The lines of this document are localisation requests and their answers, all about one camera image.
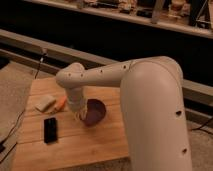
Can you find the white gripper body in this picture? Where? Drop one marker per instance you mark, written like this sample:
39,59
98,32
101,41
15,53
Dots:
75,99

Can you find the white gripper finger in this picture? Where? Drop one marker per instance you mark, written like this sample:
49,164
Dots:
84,110
78,115

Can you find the dark purple ceramic bowl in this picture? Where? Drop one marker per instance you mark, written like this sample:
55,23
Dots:
95,112

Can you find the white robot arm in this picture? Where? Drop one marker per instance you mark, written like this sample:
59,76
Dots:
151,100

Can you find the orange carrot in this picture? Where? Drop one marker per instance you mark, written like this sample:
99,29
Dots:
60,103

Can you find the black phone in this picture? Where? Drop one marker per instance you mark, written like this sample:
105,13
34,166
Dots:
50,130

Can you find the beige sponge block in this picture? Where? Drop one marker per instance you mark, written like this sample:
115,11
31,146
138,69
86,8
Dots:
44,102

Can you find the wooden board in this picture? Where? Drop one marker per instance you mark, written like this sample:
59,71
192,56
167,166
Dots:
77,144

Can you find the grey carpet mat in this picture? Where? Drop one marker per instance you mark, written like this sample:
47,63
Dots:
15,82

